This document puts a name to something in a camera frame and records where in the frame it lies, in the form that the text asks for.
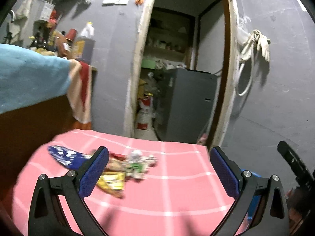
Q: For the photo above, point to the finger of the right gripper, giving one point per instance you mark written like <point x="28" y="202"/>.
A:
<point x="303" y="176"/>

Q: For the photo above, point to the grey cabinet appliance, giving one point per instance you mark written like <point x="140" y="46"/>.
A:
<point x="184" y="104"/>

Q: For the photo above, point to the red white sack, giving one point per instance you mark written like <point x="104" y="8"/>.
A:
<point x="145" y="114"/>

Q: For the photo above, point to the crumpled silver white wrapper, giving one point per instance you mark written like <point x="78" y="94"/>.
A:
<point x="137" y="157"/>

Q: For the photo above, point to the red brown torn wrapper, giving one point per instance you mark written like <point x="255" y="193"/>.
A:
<point x="117" y="162"/>

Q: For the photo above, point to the cooking oil jug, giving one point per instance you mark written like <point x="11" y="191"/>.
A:
<point x="84" y="44"/>

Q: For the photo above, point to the blue striped towel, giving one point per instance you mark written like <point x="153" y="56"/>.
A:
<point x="28" y="78"/>

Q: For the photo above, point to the red cup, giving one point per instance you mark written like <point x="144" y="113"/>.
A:
<point x="70" y="36"/>

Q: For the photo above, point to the white rubber gloves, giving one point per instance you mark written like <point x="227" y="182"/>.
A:
<point x="255" y="40"/>

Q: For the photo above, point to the blue white snack bag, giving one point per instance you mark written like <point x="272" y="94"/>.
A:
<point x="70" y="159"/>

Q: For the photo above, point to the blue plastic basin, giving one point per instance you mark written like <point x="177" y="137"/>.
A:
<point x="253" y="204"/>

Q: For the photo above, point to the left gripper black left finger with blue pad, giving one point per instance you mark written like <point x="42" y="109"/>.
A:
<point x="46" y="215"/>

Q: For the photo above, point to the green white wrapper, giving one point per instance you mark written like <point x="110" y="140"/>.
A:
<point x="136" y="170"/>

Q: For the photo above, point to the yellow red snack bag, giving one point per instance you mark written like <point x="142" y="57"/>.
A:
<point x="113" y="183"/>

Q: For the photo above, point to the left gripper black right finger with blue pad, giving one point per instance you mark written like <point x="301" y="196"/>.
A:
<point x="271" y="216"/>

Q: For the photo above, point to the pink checked tablecloth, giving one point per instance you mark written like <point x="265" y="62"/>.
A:
<point x="181" y="195"/>

